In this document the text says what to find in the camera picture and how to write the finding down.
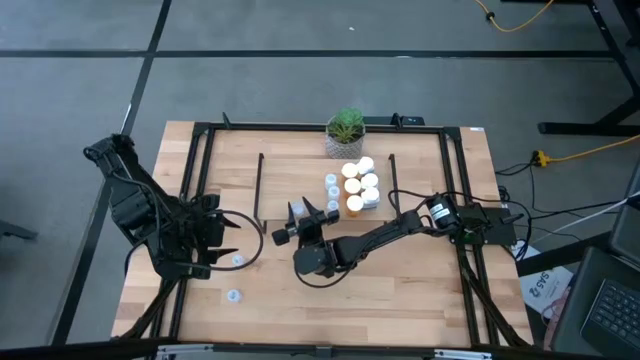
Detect dark grey laptop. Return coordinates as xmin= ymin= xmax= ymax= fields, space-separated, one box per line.
xmin=552 ymin=159 xmax=640 ymax=360

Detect black power cable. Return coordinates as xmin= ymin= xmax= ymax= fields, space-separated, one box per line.
xmin=494 ymin=160 xmax=566 ymax=199

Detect yellow extension cord with plug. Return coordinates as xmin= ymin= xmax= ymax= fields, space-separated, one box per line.
xmin=532 ymin=133 xmax=640 ymax=169

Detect wooden shelf with black legs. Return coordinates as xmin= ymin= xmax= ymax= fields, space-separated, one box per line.
xmin=248 ymin=153 xmax=401 ymax=240

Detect silver metal plate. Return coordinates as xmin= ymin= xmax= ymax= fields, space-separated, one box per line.
xmin=155 ymin=343 xmax=215 ymax=360
xmin=433 ymin=348 xmax=494 ymax=360

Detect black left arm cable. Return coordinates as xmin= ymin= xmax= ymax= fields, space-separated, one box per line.
xmin=207 ymin=208 xmax=265 ymax=272

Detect succulent in patterned grey pot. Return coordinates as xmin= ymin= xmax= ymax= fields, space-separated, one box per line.
xmin=324 ymin=107 xmax=367 ymax=163

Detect white printed paper sheet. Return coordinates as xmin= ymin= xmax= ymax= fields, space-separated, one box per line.
xmin=519 ymin=267 xmax=576 ymax=321

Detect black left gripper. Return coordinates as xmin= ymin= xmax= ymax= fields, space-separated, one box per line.
xmin=187 ymin=193 xmax=243 ymax=280

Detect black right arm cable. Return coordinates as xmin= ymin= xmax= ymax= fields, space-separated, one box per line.
xmin=294 ymin=188 xmax=534 ymax=290

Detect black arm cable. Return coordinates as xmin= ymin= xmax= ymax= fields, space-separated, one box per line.
xmin=294 ymin=188 xmax=534 ymax=290
xmin=207 ymin=208 xmax=265 ymax=272

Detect thin yellow floor cable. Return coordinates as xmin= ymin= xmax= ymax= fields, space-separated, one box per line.
xmin=473 ymin=0 xmax=556 ymax=34

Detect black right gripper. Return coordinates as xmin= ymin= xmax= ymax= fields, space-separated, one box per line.
xmin=271 ymin=195 xmax=342 ymax=251

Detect black furniture foot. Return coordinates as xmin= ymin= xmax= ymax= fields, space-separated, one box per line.
xmin=0 ymin=219 xmax=39 ymax=242

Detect white cable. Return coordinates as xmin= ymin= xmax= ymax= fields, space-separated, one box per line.
xmin=549 ymin=192 xmax=640 ymax=234

